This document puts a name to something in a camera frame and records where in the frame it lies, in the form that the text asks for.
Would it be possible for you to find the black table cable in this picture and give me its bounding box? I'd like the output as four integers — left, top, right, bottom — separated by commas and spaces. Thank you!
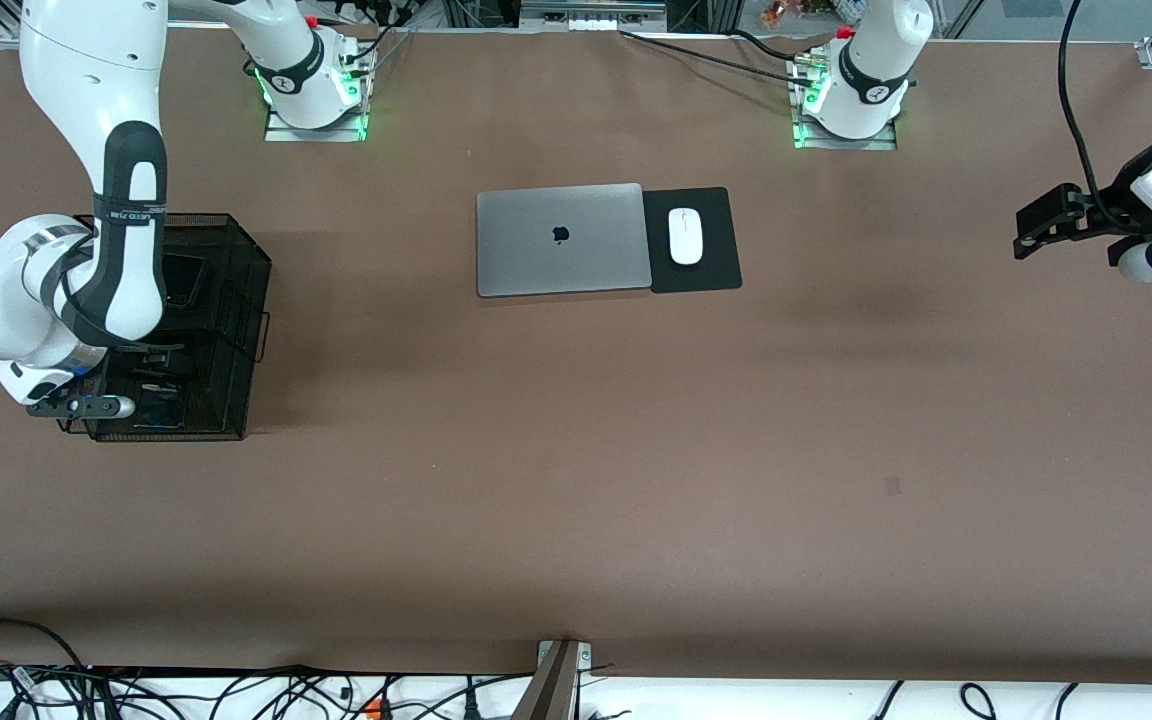
619, 28, 822, 91

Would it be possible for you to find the grey metal camera post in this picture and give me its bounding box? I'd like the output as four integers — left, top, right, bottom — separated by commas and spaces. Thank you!
511, 640, 594, 720

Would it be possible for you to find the black slab smartphone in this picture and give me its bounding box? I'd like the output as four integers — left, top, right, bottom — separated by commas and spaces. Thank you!
132, 385, 187, 431

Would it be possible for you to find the black flip phone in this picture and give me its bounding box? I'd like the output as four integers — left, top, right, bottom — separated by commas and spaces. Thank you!
164, 254, 208, 307

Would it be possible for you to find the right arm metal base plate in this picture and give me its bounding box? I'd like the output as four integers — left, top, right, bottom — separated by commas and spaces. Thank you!
264, 105, 369, 143

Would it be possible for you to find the black mouse pad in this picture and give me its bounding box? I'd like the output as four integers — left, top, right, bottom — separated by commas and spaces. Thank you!
642, 186, 743, 295

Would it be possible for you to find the white computer mouse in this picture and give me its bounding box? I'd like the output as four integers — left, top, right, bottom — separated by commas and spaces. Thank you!
668, 207, 704, 266

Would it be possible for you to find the grey closed laptop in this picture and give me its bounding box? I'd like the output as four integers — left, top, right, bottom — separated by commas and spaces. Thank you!
476, 183, 653, 299

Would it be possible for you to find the black looped floor cable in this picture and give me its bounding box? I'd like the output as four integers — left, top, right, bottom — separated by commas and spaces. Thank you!
0, 618, 87, 669

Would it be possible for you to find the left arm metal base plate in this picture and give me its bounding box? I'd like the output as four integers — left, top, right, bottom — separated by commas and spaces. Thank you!
793, 115, 899, 151

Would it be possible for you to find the black cable tangle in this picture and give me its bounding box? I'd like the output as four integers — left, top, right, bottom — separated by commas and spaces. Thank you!
0, 660, 537, 720

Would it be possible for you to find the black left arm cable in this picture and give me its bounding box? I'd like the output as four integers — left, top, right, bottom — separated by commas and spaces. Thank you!
1058, 0, 1145, 233

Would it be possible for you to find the black wire mesh tray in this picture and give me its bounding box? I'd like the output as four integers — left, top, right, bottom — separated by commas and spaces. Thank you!
42, 212, 272, 443

